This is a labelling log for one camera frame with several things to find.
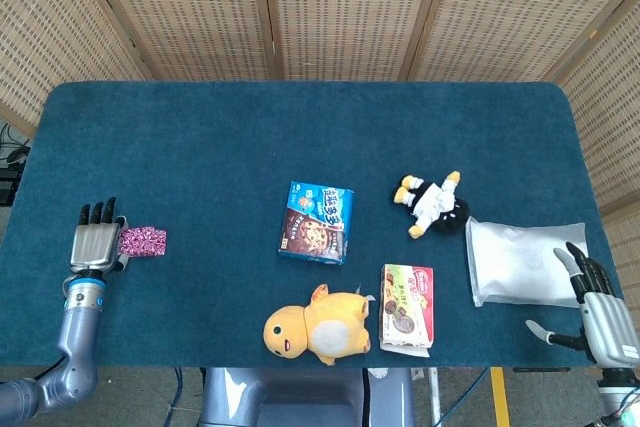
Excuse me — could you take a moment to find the right silver-black robot hand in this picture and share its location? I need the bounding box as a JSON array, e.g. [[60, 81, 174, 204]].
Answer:
[[524, 241, 640, 366]]

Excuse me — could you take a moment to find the left silver-black robot hand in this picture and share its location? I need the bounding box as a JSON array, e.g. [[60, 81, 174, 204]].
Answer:
[[69, 196, 132, 276]]

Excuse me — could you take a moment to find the pink patterned square pad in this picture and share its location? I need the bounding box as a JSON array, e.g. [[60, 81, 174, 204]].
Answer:
[[118, 226, 168, 260]]

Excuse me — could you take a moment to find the red-green biscuit box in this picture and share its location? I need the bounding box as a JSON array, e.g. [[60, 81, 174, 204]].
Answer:
[[378, 263, 435, 359]]

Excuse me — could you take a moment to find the black penguin plush white coat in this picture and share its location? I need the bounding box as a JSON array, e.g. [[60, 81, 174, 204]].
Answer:
[[392, 170, 471, 240]]

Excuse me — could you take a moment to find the blue chocolate-chip cookie box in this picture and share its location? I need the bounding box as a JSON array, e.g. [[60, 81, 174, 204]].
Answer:
[[277, 180, 356, 266]]

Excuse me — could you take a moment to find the yellow plush dinosaur toy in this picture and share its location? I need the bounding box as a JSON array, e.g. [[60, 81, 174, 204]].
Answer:
[[263, 283, 376, 367]]

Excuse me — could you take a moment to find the white plastic pouch bag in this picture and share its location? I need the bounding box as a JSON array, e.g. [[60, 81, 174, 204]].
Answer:
[[464, 215, 587, 309]]

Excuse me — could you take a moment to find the yellow floor tape strip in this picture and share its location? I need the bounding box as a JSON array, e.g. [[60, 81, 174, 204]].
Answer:
[[489, 366, 512, 427]]

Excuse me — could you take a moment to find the blue felt table cover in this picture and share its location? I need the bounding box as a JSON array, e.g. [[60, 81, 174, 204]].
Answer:
[[0, 80, 632, 369]]

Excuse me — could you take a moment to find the white metal table leg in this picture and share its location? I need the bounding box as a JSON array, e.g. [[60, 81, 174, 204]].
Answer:
[[427, 366, 443, 427]]

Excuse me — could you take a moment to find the woven rattan screen panel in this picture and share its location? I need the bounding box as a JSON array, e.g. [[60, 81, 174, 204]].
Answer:
[[0, 0, 154, 141], [544, 0, 640, 308], [409, 0, 640, 82], [79, 0, 279, 82], [259, 0, 454, 82]]

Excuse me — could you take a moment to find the grey-blue robot torso base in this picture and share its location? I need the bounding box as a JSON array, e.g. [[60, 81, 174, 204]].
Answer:
[[199, 366, 416, 427]]

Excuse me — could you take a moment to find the black cable bundle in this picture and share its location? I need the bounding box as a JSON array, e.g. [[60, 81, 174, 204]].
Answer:
[[0, 121, 32, 168]]

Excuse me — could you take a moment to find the blue floor cable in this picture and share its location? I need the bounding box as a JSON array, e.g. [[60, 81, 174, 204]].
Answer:
[[439, 366, 490, 427], [168, 366, 187, 427]]

